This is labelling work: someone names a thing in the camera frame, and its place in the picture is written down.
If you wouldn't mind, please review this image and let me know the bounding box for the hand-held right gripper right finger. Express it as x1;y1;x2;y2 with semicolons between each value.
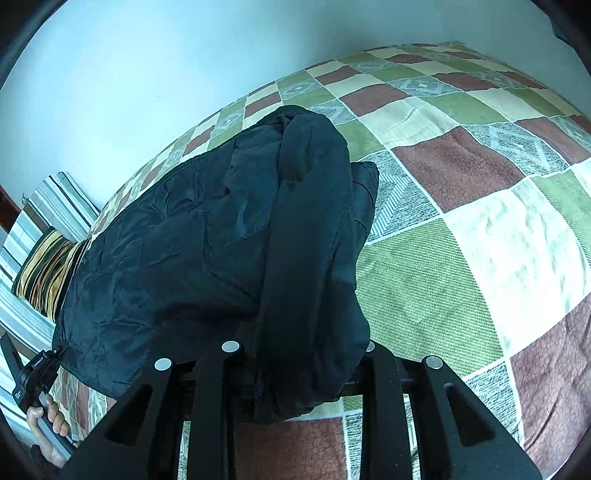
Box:
342;343;542;480

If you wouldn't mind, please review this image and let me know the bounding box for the brown wooden door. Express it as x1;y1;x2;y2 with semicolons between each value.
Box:
0;185;22;236

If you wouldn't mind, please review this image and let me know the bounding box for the black quilted jacket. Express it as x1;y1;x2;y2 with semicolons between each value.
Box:
52;105;380;423

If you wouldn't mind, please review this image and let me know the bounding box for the striped pillow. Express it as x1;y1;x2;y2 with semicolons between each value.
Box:
11;229;86;321

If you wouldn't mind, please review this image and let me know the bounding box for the bed with checkered blanket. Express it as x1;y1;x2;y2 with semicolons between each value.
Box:
46;41;591;480

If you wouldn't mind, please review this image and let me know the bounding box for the person's left hand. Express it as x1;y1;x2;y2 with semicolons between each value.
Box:
26;398;71;469

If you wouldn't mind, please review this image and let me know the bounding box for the striped padded headboard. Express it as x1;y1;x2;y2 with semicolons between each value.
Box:
0;172;100;416

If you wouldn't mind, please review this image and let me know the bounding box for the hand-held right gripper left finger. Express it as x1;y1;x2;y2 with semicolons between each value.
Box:
60;342;258;480

